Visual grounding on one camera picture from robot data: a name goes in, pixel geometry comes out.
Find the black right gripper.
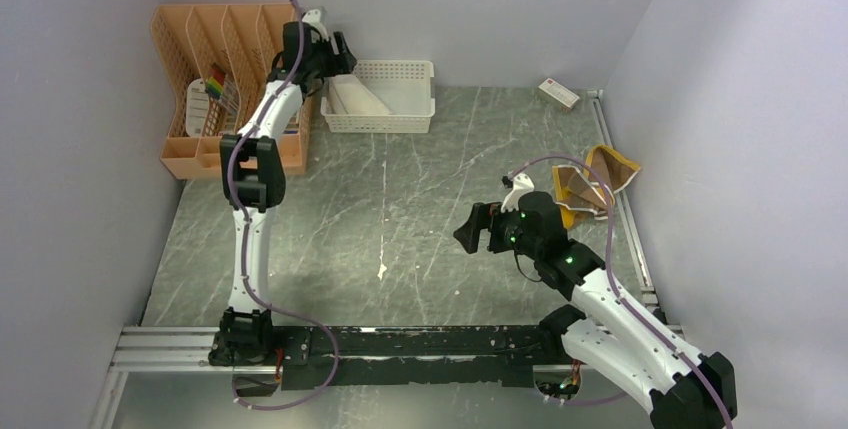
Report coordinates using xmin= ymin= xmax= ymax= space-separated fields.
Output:
xmin=454 ymin=201 xmax=542 ymax=260

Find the white towel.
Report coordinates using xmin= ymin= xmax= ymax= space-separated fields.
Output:
xmin=328 ymin=74 xmax=392 ymax=116

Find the white plastic basket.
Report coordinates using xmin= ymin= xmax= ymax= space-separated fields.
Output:
xmin=320 ymin=59 xmax=436 ymax=134

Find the brown and yellow towel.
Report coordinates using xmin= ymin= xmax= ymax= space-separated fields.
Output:
xmin=552 ymin=145 xmax=642 ymax=229

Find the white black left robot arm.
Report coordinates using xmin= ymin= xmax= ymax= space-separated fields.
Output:
xmin=209 ymin=22 xmax=357 ymax=367

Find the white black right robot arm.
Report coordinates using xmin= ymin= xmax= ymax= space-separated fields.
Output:
xmin=453 ymin=191 xmax=738 ymax=428

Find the orange plastic file organizer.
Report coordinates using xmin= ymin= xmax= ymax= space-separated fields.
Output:
xmin=150 ymin=3 xmax=295 ymax=180

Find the rainbow colour swatch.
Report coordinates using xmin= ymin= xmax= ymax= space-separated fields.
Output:
xmin=204 ymin=63 xmax=227 ymax=100

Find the white tag card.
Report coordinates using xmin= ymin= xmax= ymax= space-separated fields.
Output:
xmin=184 ymin=78 xmax=210 ymax=137

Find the small white red box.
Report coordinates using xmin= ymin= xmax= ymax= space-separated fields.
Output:
xmin=536 ymin=78 xmax=581 ymax=111

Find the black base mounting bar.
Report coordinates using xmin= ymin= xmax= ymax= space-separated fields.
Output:
xmin=207 ymin=325 xmax=572 ymax=390

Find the aluminium side rail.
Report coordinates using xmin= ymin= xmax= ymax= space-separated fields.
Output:
xmin=587 ymin=90 xmax=668 ymax=324

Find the aluminium front rail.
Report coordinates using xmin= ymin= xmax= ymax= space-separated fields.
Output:
xmin=109 ymin=326 xmax=694 ymax=374

